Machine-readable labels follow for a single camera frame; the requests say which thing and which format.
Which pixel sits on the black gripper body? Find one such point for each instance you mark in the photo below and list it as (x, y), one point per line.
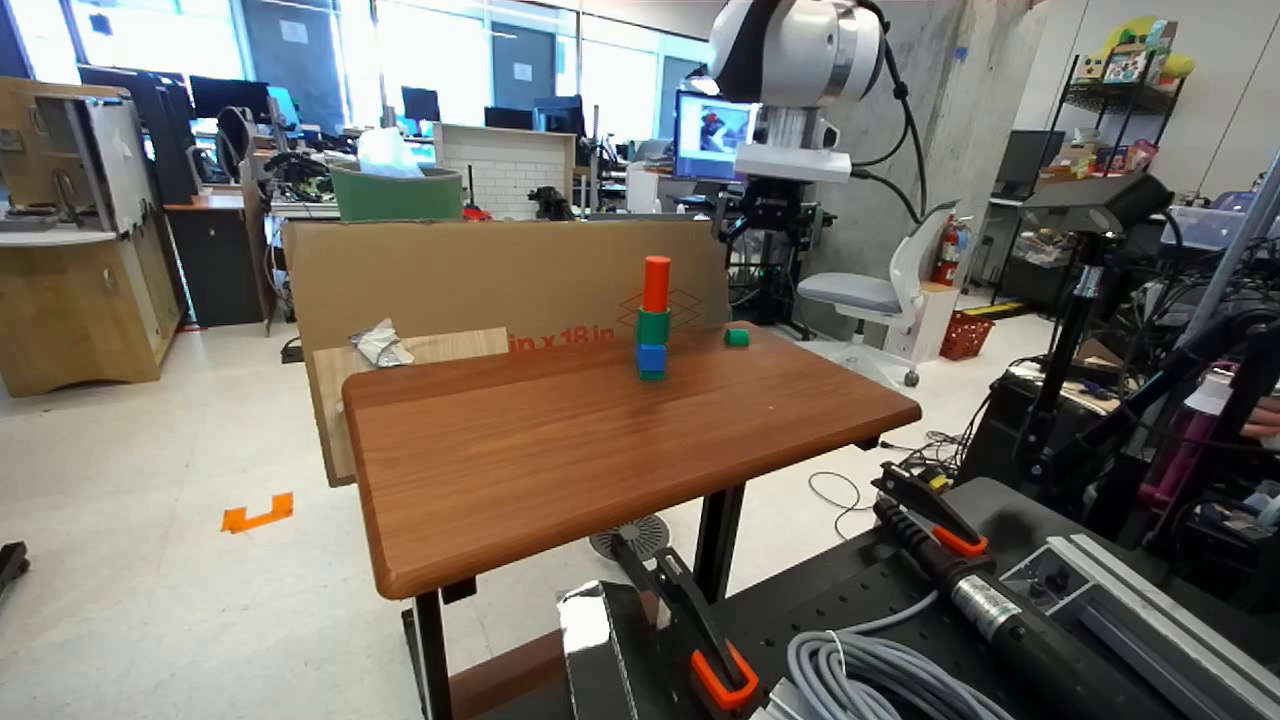
(775, 206)

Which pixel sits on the small green block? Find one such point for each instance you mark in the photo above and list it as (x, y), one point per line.
(737, 337)

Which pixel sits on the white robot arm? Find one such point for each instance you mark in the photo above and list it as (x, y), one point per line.
(804, 60)

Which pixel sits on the green block under orange cylinder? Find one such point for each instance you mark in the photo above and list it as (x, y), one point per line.
(655, 331)

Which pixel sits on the blue block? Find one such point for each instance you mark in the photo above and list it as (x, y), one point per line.
(655, 361)

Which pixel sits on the black desk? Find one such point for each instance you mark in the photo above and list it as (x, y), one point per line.
(783, 284)

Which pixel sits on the computer monitor with lit screen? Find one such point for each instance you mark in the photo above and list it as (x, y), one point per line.
(704, 134)

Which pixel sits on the white chair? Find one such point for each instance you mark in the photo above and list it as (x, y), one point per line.
(861, 296)

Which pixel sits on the red fire extinguisher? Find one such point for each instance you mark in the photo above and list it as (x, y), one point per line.
(945, 251)

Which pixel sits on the red basket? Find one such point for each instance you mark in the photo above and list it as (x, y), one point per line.
(965, 337)

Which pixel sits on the white pegboard box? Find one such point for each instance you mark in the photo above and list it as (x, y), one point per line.
(507, 170)

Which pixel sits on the large cardboard box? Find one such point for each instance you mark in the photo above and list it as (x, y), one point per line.
(465, 283)

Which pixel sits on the black table leg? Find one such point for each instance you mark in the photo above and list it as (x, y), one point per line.
(434, 663)
(718, 540)

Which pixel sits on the black clamp with orange trigger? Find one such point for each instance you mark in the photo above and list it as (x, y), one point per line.
(941, 521)

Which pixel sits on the black shelf with toys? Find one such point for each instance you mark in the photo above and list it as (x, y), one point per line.
(1121, 94)

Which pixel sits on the green bin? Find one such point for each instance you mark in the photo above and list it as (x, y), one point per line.
(399, 197)

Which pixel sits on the white plastic bag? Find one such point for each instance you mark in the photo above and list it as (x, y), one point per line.
(390, 154)

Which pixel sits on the crumpled white paper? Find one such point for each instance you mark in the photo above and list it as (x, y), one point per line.
(387, 345)

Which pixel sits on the black clamp with orange tip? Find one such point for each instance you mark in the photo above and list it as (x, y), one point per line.
(704, 645)

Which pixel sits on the black cabinet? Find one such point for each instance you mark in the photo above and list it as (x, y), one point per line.
(222, 264)

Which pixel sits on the black computer tower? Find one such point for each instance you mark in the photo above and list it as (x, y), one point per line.
(167, 134)

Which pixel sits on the wooden cabinet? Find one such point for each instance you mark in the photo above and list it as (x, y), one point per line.
(80, 292)

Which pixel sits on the black camera stand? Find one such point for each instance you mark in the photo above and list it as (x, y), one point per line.
(1080, 313)

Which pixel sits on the aluminium rail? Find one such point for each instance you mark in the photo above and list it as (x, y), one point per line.
(1160, 623)

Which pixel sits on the orange bracket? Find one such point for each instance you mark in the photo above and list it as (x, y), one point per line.
(258, 512)

